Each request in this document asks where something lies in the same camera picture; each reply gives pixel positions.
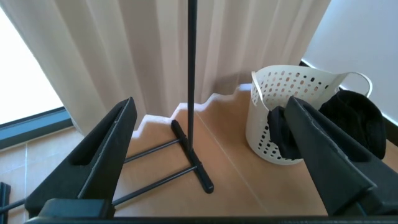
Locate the window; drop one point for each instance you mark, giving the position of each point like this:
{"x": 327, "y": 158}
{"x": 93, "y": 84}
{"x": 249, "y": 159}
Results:
{"x": 28, "y": 124}

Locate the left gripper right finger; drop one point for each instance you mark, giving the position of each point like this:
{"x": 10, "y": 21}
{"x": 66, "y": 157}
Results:
{"x": 329, "y": 161}

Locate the beige curtain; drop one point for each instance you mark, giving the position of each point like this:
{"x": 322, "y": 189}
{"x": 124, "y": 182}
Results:
{"x": 124, "y": 46}

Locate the white laundry basket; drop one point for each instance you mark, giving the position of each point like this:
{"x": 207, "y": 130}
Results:
{"x": 258, "y": 137}

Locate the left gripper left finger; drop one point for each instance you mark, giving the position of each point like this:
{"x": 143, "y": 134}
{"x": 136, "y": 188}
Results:
{"x": 102, "y": 149}

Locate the black shorts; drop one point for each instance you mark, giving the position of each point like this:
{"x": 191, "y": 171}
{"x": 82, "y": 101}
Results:
{"x": 354, "y": 121}

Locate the black clothes rack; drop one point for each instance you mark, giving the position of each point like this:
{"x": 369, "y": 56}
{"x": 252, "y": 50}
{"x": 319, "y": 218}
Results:
{"x": 192, "y": 62}

